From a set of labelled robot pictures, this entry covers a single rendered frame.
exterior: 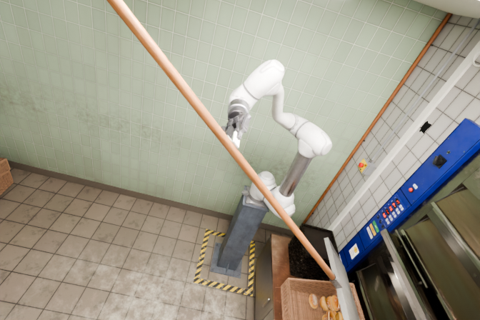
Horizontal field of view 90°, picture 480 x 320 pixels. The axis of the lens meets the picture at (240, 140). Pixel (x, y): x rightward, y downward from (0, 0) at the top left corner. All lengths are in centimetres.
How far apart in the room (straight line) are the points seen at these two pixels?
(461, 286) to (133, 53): 245
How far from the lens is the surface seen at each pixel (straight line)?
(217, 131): 75
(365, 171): 219
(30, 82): 285
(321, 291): 227
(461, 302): 166
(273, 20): 190
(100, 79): 242
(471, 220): 164
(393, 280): 198
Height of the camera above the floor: 244
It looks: 33 degrees down
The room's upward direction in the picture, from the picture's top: 19 degrees clockwise
